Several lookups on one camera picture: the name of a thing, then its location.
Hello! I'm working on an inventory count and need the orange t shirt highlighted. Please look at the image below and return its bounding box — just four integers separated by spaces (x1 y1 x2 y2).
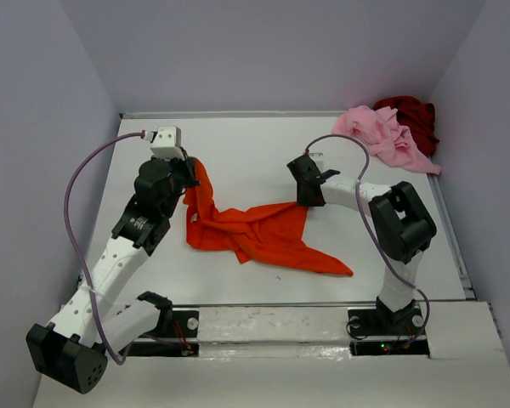
184 159 354 277

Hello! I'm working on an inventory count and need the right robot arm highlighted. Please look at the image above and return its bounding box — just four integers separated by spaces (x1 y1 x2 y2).
287 154 437 340

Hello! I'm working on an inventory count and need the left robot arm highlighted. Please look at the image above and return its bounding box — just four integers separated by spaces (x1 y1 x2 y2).
26 156 199 394

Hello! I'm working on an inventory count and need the pink t shirt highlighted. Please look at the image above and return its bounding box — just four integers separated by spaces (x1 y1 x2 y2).
331 105 441 175

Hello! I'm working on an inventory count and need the dark red t shirt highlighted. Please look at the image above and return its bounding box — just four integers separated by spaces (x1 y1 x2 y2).
373 95 439 157

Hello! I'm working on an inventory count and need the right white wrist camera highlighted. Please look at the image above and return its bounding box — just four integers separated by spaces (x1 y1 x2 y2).
304 150 325 173

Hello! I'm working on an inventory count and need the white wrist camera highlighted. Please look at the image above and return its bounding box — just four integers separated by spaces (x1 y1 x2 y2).
304 150 325 173
142 126 184 161

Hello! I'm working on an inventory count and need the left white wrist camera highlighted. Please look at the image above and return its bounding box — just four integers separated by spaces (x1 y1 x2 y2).
142 126 184 161

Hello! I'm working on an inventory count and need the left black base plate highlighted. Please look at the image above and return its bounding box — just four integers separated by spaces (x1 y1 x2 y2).
127 309 200 358

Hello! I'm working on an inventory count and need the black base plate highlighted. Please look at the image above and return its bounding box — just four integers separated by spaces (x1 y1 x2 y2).
345 307 430 357
127 309 200 358

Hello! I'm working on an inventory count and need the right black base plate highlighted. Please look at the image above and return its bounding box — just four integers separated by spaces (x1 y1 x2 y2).
345 307 430 357

